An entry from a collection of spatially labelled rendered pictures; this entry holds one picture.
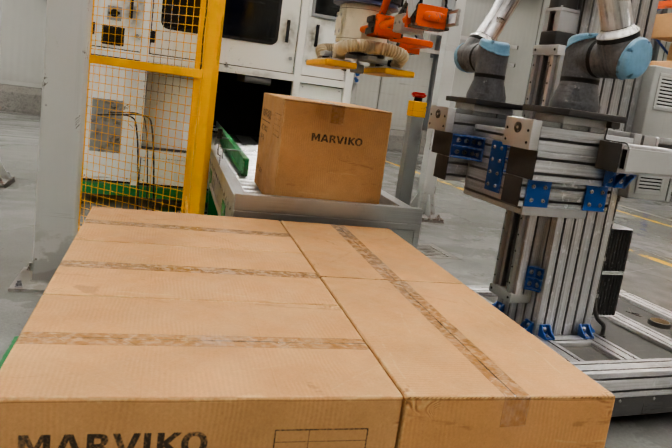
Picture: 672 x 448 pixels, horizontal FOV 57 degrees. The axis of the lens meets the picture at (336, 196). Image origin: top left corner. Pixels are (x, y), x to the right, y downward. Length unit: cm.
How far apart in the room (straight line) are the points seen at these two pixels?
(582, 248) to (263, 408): 166
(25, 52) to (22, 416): 1012
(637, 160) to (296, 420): 139
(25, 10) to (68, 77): 816
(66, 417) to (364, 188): 156
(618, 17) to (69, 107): 209
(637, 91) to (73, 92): 219
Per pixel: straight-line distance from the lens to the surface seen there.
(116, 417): 97
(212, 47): 287
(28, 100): 1084
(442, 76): 539
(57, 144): 287
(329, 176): 226
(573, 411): 120
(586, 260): 247
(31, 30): 1096
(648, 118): 245
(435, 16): 151
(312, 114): 222
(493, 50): 246
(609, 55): 198
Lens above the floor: 100
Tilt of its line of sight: 10 degrees down
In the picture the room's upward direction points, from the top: 8 degrees clockwise
